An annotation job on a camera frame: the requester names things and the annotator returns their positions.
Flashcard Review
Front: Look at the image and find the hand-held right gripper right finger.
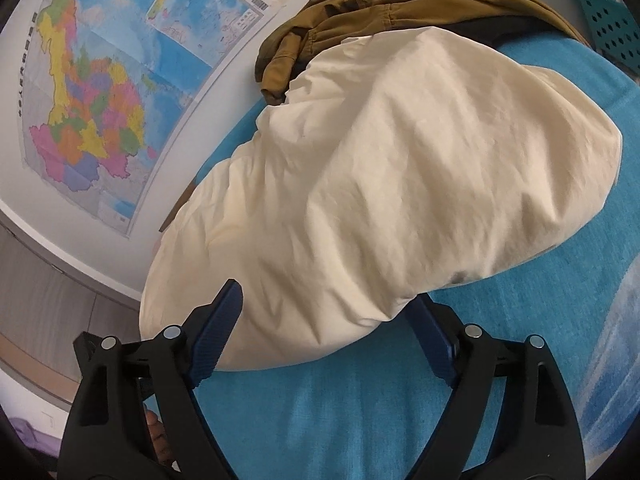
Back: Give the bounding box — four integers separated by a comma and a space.
402, 294, 587, 480

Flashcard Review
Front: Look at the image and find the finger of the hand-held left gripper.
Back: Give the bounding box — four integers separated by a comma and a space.
72, 332, 107, 362

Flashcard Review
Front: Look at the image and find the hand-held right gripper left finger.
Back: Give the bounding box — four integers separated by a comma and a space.
56, 279, 244, 480

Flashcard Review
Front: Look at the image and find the cream jacket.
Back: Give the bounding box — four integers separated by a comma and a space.
140, 25, 624, 372

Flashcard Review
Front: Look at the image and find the person's left hand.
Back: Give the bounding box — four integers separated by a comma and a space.
144, 405, 177, 469

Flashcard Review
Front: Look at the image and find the blue bedsheet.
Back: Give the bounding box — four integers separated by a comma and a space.
160, 35, 640, 480

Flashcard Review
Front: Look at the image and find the purple cloth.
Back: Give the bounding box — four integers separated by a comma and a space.
7, 419, 63, 463

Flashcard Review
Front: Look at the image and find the black cloth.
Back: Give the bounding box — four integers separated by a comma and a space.
445, 14, 572, 54

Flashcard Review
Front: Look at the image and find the brown jacket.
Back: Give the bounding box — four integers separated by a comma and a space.
255, 0, 593, 107

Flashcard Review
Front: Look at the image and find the teal perforated basket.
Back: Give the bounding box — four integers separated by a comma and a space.
570, 0, 640, 77

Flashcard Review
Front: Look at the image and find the colourful wall map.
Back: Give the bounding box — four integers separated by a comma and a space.
15, 0, 272, 239

